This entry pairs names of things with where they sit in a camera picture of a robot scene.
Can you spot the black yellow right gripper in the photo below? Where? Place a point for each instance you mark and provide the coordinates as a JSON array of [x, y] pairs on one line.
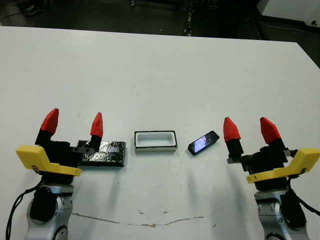
[[270, 162]]

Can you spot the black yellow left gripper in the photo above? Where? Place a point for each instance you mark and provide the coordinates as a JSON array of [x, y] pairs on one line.
[[60, 155]]

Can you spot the dark shoe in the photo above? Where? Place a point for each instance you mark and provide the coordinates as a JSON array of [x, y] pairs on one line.
[[31, 10]]

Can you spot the aluminium frame post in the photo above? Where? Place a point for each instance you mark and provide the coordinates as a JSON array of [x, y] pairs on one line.
[[190, 20]]

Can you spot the black phone-like camera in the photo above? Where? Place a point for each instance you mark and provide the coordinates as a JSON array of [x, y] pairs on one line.
[[203, 143]]

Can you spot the white cabinet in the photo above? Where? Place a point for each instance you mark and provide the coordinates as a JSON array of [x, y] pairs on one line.
[[287, 7]]

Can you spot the white camera box base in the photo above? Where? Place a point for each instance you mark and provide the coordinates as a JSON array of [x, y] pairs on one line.
[[155, 149]]

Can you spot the black round knob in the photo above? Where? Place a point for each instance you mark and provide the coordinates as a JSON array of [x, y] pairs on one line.
[[314, 22]]

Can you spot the black glossy box lid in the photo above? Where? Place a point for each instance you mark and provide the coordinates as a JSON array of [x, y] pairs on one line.
[[110, 155]]

